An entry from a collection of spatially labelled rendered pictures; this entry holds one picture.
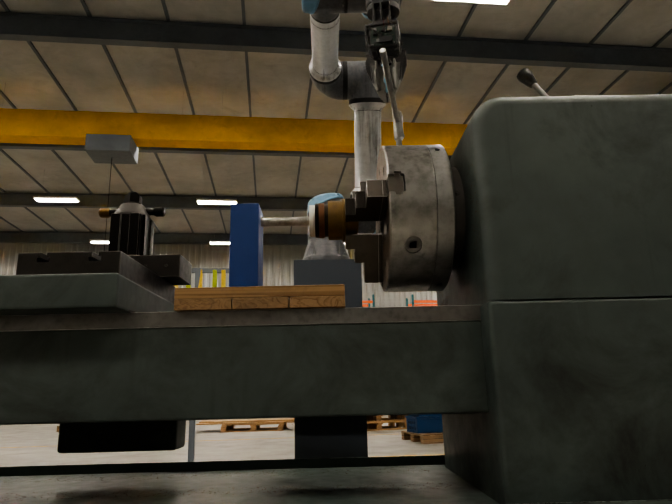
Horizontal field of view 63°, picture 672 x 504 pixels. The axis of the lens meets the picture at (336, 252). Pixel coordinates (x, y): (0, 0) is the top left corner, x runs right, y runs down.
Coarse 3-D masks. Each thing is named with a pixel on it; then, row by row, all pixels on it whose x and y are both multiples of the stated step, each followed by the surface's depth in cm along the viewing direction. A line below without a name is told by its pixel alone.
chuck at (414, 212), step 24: (384, 168) 111; (408, 168) 106; (432, 168) 106; (408, 192) 104; (432, 192) 104; (384, 216) 113; (408, 216) 103; (432, 216) 103; (384, 240) 114; (432, 240) 104; (384, 264) 115; (408, 264) 106; (432, 264) 106; (384, 288) 116; (408, 288) 113
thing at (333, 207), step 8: (344, 200) 116; (320, 208) 116; (328, 208) 115; (336, 208) 115; (344, 208) 115; (320, 216) 115; (328, 216) 114; (336, 216) 114; (344, 216) 114; (320, 224) 115; (328, 224) 115; (336, 224) 114; (344, 224) 114; (352, 224) 116; (320, 232) 116; (328, 232) 116; (336, 232) 115; (344, 232) 115; (352, 232) 117; (344, 240) 117
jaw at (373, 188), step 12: (372, 180) 107; (384, 180) 107; (396, 180) 105; (360, 192) 111; (372, 192) 106; (384, 192) 106; (396, 192) 104; (348, 204) 113; (360, 204) 110; (372, 204) 108; (384, 204) 108; (348, 216) 113; (360, 216) 113; (372, 216) 113
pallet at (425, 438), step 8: (408, 416) 783; (416, 416) 797; (424, 416) 761; (432, 416) 762; (440, 416) 765; (408, 424) 784; (416, 424) 757; (424, 424) 758; (432, 424) 760; (440, 424) 763; (408, 432) 781; (416, 432) 756; (424, 432) 755; (432, 432) 758; (440, 432) 764; (416, 440) 764; (424, 440) 731; (432, 440) 734; (440, 440) 736
